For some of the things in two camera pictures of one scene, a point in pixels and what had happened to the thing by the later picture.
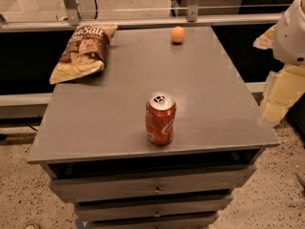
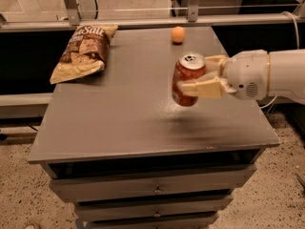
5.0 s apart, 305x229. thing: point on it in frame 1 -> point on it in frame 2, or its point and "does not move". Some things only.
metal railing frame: [193, 15] does not move
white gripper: [292, 38] -> [246, 73]
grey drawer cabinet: [91, 139] does not move
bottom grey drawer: [172, 221] does not move
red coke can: [159, 118] -> [187, 67]
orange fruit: [177, 34] does not move
